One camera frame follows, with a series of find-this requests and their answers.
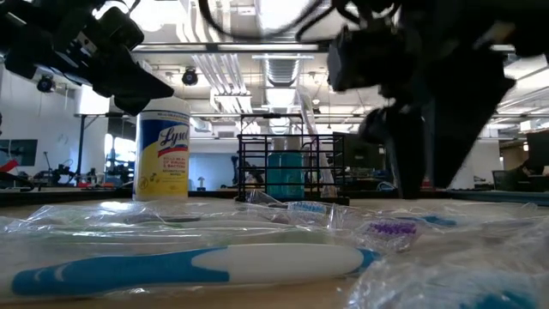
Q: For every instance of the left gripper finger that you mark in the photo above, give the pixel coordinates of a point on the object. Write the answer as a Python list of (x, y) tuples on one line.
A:
[(133, 79), (130, 107)]

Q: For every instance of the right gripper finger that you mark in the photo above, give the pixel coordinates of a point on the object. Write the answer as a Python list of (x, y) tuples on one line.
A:
[(459, 107), (405, 154)]

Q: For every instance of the purple toothbrush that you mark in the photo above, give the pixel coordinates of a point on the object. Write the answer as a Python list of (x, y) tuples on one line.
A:
[(392, 228)]

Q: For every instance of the teal bottle white cap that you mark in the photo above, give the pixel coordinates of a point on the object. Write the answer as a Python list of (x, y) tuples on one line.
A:
[(276, 176), (296, 176)]

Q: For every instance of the blue toothbrush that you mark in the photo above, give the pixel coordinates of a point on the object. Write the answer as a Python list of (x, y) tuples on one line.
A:
[(493, 300), (257, 264), (306, 207)]

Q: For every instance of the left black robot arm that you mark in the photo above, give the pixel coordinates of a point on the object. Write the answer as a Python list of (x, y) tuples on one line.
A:
[(17, 13)]

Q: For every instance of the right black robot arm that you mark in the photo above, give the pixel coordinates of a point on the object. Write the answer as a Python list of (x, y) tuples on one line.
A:
[(527, 26)]

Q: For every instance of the black round hanging fixture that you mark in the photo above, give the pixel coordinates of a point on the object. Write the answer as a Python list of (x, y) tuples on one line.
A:
[(190, 77), (45, 84)]

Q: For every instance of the black equipment box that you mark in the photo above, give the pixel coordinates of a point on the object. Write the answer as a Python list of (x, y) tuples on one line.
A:
[(364, 159)]

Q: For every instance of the Lysol wipes canister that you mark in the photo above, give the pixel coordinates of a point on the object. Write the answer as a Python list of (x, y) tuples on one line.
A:
[(163, 163)]

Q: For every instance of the black computer monitor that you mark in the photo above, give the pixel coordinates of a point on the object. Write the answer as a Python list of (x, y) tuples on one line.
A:
[(538, 148)]

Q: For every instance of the person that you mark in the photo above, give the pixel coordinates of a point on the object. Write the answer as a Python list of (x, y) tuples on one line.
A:
[(520, 176)]

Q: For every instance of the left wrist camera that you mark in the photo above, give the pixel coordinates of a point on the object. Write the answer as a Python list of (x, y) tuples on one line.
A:
[(122, 28)]

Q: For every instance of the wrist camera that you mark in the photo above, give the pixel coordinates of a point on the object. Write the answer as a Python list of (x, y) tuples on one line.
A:
[(369, 60), (122, 28)]

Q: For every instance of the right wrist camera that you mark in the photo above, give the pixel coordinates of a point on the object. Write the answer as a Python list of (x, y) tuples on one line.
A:
[(369, 60)]

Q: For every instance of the dark wall screen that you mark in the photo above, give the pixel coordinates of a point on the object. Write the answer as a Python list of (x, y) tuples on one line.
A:
[(21, 150)]

